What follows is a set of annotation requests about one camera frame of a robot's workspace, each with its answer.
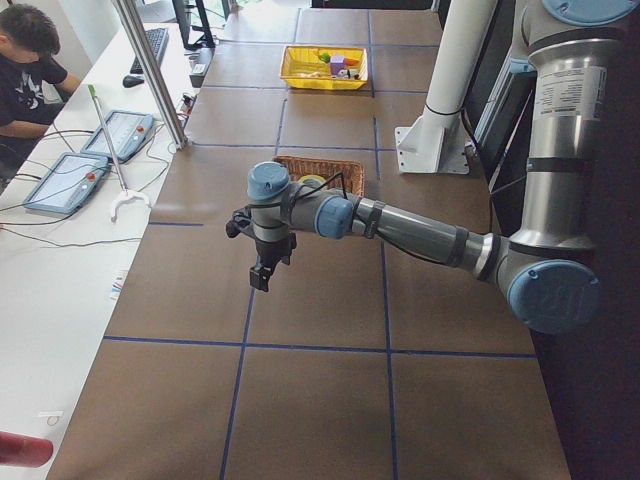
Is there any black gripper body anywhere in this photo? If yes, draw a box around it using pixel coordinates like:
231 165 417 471
255 234 296 271

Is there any yellow tape roll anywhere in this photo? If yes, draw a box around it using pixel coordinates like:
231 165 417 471
299 174 325 184

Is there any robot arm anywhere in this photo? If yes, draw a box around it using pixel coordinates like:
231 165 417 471
226 1 638 334

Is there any brown wicker basket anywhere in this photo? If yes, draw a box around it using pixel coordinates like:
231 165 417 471
272 156 365 196

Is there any yellow plastic basket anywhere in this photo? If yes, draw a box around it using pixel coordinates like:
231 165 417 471
280 45 368 91

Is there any white reacher grabber stick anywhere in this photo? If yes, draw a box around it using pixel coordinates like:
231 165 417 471
88 84 151 222

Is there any far blue teach pendant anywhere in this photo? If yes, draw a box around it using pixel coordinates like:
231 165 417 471
81 110 154 163

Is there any blue teach pendant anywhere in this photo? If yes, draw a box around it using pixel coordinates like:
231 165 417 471
81 110 154 163
23 153 110 214

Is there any toy panda figure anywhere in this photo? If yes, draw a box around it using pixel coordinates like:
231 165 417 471
333 69 360 81

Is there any white mounting pillar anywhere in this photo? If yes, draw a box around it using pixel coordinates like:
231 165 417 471
395 0 498 175

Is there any purple toy block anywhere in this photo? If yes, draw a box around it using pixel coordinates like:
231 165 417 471
328 55 345 77

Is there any near blue teach pendant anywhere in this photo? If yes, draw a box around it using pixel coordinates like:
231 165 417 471
23 153 110 214

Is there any black computer mouse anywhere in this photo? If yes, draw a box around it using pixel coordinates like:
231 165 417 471
122 75 144 89

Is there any black monitor stand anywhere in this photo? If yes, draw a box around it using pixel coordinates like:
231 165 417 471
172 0 216 51

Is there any black keyboard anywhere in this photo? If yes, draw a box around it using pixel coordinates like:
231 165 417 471
129 28 169 75

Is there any seated person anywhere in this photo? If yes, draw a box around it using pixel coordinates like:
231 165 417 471
1 4 81 187

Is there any red cylinder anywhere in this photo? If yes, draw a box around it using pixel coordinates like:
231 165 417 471
0 432 54 468

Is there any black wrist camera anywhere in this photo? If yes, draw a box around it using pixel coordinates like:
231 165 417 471
225 206 254 239

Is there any aluminium frame post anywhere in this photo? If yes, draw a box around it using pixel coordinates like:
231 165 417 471
113 0 188 150

